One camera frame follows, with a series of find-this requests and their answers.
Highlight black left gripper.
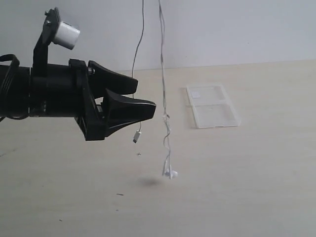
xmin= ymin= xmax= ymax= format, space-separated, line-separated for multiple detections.
xmin=29 ymin=59 xmax=156 ymax=141

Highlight white wired earphones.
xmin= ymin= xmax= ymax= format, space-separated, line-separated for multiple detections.
xmin=131 ymin=0 xmax=178 ymax=179

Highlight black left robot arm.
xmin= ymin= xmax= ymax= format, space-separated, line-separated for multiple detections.
xmin=0 ymin=59 xmax=156 ymax=141

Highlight clear plastic storage case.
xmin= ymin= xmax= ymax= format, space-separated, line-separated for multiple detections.
xmin=186 ymin=83 xmax=241 ymax=129

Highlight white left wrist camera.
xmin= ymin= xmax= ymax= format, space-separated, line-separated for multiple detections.
xmin=42 ymin=7 xmax=80 ymax=50

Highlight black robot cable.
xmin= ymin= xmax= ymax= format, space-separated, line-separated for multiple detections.
xmin=0 ymin=53 xmax=32 ymax=121

